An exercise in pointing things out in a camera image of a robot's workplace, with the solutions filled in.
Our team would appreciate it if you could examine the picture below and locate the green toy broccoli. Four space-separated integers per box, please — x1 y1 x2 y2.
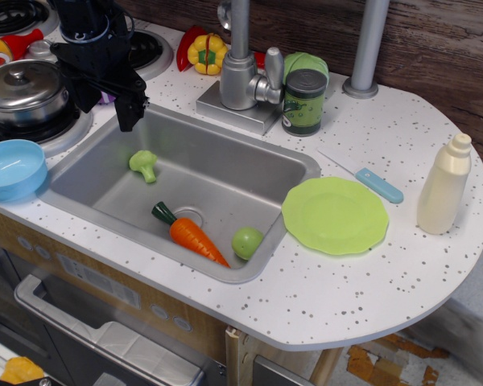
129 150 158 183

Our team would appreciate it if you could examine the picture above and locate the light green plastic plate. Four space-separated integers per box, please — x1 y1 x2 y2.
282 177 389 256

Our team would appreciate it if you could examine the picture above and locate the green toy apple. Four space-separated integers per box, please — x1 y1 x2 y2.
231 227 263 261

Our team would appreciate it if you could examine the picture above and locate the yellow object bottom left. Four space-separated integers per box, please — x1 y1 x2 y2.
0 357 44 384

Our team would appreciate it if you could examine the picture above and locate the back left stove burner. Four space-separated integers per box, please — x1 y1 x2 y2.
0 0 59 36

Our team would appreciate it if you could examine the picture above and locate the stove burner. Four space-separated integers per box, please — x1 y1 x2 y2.
129 30 173 81
0 0 59 36
0 89 93 156

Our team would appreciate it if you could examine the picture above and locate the cream detergent bottle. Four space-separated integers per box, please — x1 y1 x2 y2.
416 133 472 234

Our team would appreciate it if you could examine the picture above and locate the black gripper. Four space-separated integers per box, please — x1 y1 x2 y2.
51 32 149 132

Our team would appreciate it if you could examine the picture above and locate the grey toy faucet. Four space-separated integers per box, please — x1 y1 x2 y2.
196 1 284 135

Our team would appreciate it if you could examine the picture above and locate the orange toy carrot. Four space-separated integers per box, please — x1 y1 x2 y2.
151 202 230 268

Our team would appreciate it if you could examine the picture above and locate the yellow toy bell pepper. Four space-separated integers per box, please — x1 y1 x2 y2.
187 33 228 76

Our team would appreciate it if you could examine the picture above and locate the grey vertical pole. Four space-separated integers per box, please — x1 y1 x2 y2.
343 0 390 99

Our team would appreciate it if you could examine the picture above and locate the red toy chili pepper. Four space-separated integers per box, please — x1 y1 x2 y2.
175 25 206 72

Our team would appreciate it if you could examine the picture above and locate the light blue plastic bowl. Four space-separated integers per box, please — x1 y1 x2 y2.
0 139 47 202

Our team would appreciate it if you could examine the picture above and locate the blue handled toy knife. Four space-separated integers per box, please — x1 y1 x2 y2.
317 146 404 204

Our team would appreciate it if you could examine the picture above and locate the front stove burner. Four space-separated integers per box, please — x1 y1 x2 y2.
0 89 93 156

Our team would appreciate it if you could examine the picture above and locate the green toy can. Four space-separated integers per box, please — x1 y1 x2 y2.
282 68 328 137

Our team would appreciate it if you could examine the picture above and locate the stainless steel sink basin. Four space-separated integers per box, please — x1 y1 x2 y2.
41 105 320 284

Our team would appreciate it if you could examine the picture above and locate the back right stove burner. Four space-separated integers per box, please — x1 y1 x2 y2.
129 30 173 81

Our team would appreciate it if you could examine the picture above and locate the grey oven door handle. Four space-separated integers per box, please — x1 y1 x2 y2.
14 274 206 385

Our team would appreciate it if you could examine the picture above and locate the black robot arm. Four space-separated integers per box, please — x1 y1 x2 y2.
50 1 148 132

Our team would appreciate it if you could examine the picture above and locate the grey stove knob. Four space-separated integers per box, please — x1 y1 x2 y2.
23 39 57 63

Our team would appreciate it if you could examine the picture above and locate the red toy ketchup bottle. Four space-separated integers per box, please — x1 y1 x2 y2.
0 29 44 66

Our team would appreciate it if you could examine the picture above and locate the steel pot with lid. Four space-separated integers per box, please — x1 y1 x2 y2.
0 60 69 127

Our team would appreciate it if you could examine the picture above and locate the purple striped toy onion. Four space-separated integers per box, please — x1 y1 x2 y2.
99 92 116 105

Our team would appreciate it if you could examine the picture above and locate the green toy cabbage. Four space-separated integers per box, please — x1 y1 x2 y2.
283 51 329 84

